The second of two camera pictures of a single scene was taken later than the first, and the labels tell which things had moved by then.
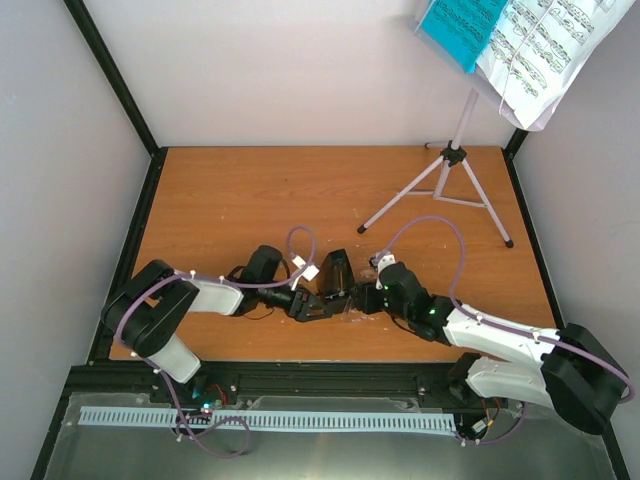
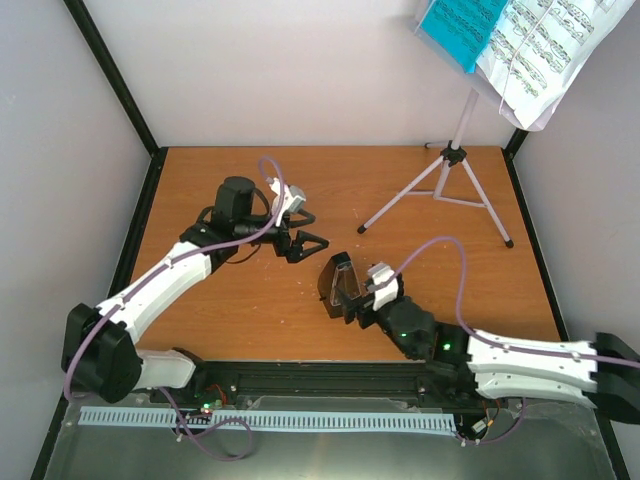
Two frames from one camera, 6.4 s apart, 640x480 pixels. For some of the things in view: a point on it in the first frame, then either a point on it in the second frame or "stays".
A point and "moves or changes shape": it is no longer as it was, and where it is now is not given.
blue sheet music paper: (462, 27) stays
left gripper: (296, 310) → (294, 253)
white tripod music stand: (454, 153) stays
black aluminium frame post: (512, 146) stays
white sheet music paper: (540, 45) stays
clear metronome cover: (363, 306) moves or changes shape
